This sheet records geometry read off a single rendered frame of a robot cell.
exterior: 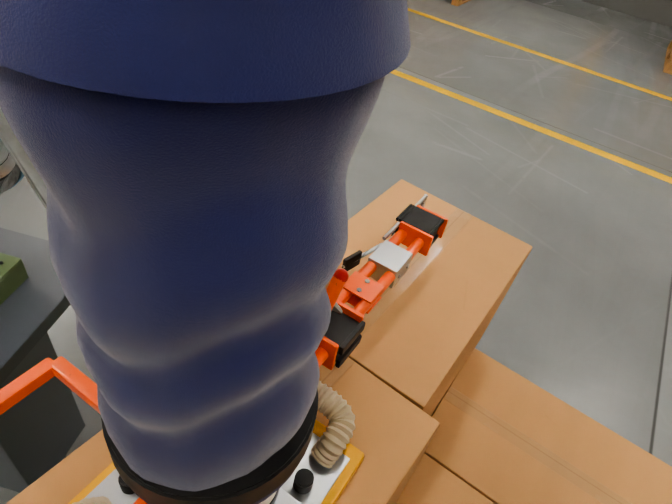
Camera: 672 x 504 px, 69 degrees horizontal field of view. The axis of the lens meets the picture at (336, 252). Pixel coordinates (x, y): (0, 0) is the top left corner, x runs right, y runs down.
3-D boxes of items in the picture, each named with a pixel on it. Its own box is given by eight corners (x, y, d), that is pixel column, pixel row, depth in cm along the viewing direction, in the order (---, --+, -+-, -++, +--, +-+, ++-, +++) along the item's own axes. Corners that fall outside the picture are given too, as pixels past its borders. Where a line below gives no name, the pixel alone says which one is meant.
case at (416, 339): (377, 496, 112) (424, 407, 85) (250, 394, 126) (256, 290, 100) (479, 340, 151) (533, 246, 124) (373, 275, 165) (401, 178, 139)
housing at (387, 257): (393, 290, 91) (398, 273, 88) (362, 273, 94) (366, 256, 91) (409, 270, 96) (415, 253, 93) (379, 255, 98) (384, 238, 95)
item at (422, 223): (426, 256, 99) (432, 238, 96) (394, 240, 102) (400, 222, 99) (442, 237, 105) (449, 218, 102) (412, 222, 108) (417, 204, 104)
